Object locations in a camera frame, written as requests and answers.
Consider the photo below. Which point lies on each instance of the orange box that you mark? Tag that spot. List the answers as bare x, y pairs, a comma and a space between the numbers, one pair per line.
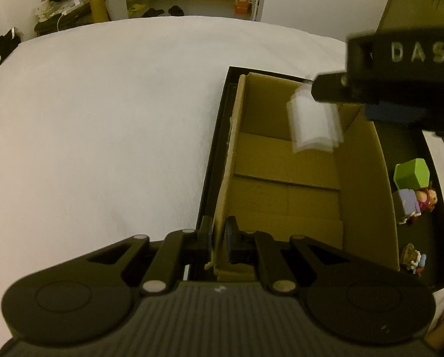
243, 0

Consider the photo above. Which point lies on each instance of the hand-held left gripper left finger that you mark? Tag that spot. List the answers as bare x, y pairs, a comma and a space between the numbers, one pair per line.
206, 240

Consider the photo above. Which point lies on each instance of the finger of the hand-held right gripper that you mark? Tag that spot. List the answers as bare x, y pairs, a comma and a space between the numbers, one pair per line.
329, 87
393, 113

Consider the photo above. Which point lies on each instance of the purple blocky toy figure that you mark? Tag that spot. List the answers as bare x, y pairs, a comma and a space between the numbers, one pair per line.
406, 204

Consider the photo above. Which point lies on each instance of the green block toy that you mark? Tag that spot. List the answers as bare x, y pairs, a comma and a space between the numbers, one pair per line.
410, 174

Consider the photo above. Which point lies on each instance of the clear plastic bag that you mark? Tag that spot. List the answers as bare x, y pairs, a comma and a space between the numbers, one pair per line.
313, 126

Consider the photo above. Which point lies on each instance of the black tray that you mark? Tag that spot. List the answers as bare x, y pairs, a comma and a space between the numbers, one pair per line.
436, 230

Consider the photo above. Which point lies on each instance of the cardboard box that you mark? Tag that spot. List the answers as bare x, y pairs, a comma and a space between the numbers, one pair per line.
281, 200

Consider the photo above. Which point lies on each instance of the yellow slipper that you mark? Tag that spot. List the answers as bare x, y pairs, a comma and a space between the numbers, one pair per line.
137, 7

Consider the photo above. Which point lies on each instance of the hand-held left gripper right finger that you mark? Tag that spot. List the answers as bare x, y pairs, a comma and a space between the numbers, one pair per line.
231, 243

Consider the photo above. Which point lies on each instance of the black slipper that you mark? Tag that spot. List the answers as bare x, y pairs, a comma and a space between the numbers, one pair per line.
153, 12
176, 10

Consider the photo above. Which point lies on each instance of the pink toy figure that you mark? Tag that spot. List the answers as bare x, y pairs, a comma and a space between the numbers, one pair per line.
427, 198

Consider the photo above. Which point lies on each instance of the small colourful toy figure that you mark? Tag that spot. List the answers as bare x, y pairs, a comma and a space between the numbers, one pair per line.
413, 258

